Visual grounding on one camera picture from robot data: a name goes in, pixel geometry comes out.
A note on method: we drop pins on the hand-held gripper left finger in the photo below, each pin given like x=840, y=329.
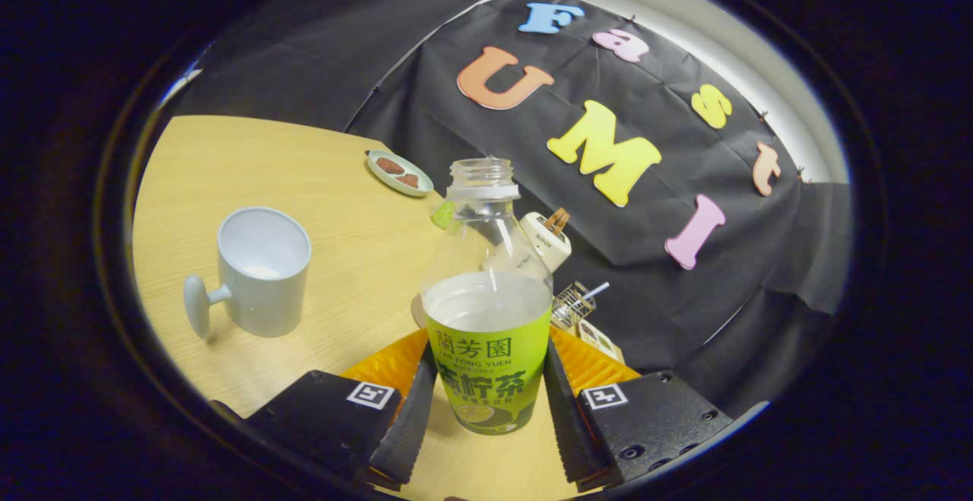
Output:
x=410, y=425

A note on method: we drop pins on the white divided dish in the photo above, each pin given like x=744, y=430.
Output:
x=597, y=337

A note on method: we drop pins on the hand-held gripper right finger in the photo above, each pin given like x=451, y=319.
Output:
x=566, y=425

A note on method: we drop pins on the pale blue cup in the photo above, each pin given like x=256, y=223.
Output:
x=266, y=296

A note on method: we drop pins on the brown food piece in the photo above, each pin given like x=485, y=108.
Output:
x=408, y=180
x=390, y=165

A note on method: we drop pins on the round brown coaster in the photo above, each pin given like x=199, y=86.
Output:
x=416, y=311

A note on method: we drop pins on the brown toast slices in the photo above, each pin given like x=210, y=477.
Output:
x=557, y=220

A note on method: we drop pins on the white toaster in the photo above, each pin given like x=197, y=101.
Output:
x=547, y=246

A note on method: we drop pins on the metal spoon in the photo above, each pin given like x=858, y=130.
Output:
x=597, y=290

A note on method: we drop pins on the wooden table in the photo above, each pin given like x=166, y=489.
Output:
x=342, y=242

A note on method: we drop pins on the pale green plate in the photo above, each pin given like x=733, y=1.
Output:
x=380, y=174

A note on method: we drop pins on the green label juice bottle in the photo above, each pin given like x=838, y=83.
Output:
x=486, y=379

